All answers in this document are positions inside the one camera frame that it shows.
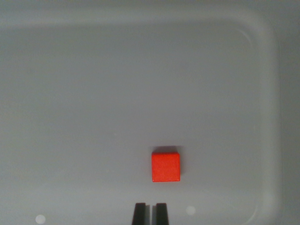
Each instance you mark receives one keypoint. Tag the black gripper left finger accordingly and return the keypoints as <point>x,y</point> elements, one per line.
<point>140,214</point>

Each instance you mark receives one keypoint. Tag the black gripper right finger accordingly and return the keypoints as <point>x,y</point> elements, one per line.
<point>161,214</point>

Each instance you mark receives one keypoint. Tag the red cube block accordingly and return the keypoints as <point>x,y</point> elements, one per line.
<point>165,167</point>

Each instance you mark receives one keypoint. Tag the white plastic tray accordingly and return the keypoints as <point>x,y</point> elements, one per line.
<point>140,93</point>

